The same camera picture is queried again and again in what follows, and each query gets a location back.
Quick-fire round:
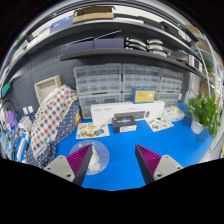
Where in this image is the green plant in white pot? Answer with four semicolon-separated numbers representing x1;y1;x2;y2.
185;92;221;138

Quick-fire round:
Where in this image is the round light blue mouse pad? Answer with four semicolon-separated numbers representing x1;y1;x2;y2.
68;139;111;176

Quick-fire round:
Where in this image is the red blue checkered cloth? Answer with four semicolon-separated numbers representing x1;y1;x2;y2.
30;84;79;158

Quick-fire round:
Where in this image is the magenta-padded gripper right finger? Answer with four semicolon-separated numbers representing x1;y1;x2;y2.
134;143;184;185

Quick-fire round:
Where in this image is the cartoon picture sticker sheet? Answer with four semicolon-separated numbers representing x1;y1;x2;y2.
145;116;175;133

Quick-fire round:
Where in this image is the white woven basket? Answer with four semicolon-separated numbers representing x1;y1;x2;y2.
34;74;63;105

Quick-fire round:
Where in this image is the yellow blue-edged box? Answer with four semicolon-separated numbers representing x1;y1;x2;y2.
131;87;157;104

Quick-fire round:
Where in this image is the purple cloth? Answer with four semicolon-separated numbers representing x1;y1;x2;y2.
4;110;18;130

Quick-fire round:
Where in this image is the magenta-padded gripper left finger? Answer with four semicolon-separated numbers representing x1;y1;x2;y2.
43;143;94;187

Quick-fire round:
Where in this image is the navy polka dot cloth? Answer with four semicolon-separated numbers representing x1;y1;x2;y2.
24;99;81;169

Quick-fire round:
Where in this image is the small black box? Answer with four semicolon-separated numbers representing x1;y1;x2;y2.
111;114;138;134

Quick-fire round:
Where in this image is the food picture sticker sheet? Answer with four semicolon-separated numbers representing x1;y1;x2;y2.
75;121;111;140

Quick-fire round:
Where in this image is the long white keyboard box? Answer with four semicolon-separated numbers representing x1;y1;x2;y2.
90;100;166;126

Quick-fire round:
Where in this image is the white metal rack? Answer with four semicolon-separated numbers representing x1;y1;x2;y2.
186;24;224;101

